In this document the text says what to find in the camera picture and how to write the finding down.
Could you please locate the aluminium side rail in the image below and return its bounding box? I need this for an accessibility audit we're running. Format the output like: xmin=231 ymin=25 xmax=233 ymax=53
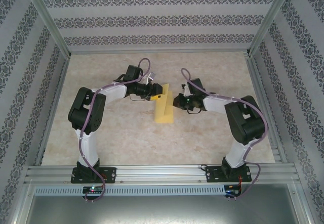
xmin=244 ymin=53 xmax=289 ymax=164
xmin=34 ymin=56 xmax=72 ymax=166

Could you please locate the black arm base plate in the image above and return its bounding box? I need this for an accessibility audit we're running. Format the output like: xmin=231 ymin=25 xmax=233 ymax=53
xmin=71 ymin=167 xmax=117 ymax=185
xmin=206 ymin=165 xmax=253 ymax=184

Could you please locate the grey metal panel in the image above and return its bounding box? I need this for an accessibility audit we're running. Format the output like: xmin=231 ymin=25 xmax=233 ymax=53
xmin=24 ymin=195 xmax=311 ymax=224

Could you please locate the aluminium frame post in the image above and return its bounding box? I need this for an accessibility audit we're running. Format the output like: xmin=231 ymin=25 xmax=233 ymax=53
xmin=24 ymin=0 xmax=72 ymax=58
xmin=247 ymin=0 xmax=297 ymax=57

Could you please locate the purple cable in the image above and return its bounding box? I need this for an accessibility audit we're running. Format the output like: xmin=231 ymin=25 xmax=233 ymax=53
xmin=78 ymin=58 xmax=152 ymax=203
xmin=181 ymin=68 xmax=269 ymax=202

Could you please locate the slotted grey cable duct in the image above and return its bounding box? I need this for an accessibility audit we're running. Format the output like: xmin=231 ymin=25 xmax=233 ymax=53
xmin=33 ymin=185 xmax=227 ymax=197

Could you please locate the yellow cloth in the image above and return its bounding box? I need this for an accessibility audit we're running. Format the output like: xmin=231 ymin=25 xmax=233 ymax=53
xmin=153 ymin=83 xmax=175 ymax=124

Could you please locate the short aluminium wall rail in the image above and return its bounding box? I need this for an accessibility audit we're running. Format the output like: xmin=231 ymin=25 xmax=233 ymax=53
xmin=67 ymin=47 xmax=251 ymax=56

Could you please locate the wide aluminium mounting rail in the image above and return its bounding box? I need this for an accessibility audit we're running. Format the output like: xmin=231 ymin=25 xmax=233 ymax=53
xmin=24 ymin=163 xmax=298 ymax=185

